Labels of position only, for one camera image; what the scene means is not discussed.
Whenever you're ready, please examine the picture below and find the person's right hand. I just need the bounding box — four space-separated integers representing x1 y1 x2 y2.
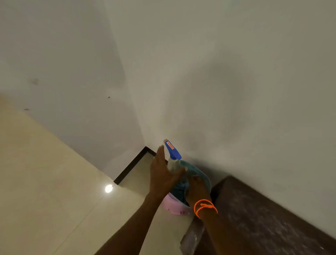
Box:
185 174 212 208

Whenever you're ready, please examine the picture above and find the person's left hand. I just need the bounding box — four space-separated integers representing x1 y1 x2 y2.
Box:
148 145 186 201

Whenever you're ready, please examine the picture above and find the blue-topped spray bottle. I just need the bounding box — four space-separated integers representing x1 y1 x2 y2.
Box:
163 139 188 184

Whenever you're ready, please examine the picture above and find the dark wooden cabinet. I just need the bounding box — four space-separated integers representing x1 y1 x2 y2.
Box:
180 175 336 255

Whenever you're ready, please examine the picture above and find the person's left forearm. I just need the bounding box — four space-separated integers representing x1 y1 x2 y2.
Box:
94 193 161 255

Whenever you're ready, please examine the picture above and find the person's right forearm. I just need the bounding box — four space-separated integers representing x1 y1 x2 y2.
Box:
199 207 263 255

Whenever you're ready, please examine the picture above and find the teal plastic basket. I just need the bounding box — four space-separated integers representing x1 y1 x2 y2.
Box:
169 159 212 207

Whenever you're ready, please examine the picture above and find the pink plastic bin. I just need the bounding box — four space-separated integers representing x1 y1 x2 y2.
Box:
160 193 194 216

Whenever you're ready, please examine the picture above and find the black skirting board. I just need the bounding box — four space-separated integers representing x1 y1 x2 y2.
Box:
113 146 168 185

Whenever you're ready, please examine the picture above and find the orange beaded bracelet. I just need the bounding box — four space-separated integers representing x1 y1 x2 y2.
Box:
194 199 218 219

